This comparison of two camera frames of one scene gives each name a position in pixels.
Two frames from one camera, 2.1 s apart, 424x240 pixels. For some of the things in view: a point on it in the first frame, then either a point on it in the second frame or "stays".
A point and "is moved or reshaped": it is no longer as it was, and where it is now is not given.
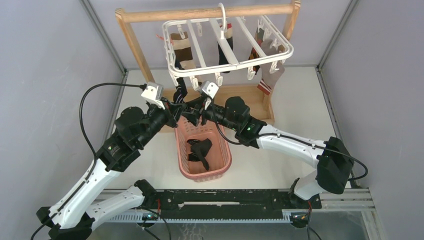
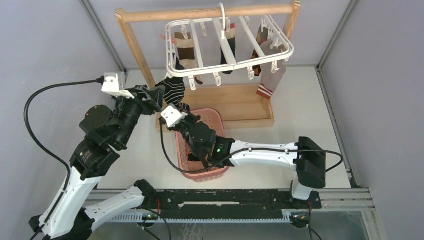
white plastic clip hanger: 194,47 stays
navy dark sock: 178,64 stays
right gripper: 201,108 → 190,117
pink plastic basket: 219,157 stays
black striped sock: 181,91 is moved or reshaped
